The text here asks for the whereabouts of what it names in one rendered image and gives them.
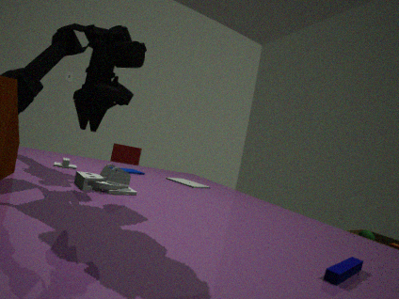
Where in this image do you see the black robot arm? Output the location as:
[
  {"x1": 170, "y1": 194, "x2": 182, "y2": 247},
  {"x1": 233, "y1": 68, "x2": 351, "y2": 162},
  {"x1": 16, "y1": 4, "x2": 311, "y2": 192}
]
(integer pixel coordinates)
[{"x1": 0, "y1": 24, "x2": 147, "y2": 115}]

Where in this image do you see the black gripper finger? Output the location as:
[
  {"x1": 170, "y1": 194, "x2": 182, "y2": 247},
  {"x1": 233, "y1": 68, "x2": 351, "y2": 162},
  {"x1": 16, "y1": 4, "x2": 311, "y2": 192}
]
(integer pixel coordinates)
[
  {"x1": 87, "y1": 96, "x2": 116, "y2": 133},
  {"x1": 74, "y1": 100, "x2": 88, "y2": 130}
]

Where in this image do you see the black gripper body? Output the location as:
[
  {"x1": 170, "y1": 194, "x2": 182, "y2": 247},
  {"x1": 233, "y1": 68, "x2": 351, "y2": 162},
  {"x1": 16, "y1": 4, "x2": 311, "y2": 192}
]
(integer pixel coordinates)
[{"x1": 73, "y1": 62, "x2": 121, "y2": 102}]

